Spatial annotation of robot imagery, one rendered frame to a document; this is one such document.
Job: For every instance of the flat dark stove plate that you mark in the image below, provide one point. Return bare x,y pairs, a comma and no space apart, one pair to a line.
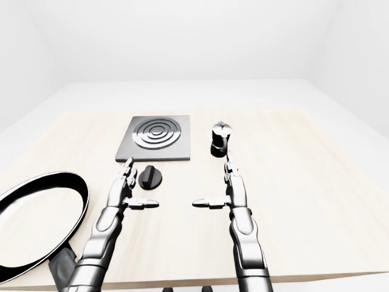
158,138

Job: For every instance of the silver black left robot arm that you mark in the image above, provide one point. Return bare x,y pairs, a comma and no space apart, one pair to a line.
97,246

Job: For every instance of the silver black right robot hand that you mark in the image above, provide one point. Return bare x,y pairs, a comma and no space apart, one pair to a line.
237,188

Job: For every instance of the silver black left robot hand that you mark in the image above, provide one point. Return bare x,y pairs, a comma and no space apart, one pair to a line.
118,190

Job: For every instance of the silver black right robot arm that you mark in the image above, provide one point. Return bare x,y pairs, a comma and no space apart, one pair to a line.
247,252

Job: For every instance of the silver black moka pot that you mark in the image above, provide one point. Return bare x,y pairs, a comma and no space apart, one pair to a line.
220,140

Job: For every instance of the round black stove knob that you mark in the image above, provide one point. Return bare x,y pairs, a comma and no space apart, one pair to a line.
150,177

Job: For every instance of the small dark shape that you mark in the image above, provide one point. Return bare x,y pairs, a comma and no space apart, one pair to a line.
167,289
207,289

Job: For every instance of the black frying pan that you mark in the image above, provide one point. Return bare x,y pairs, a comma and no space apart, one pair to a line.
39,222

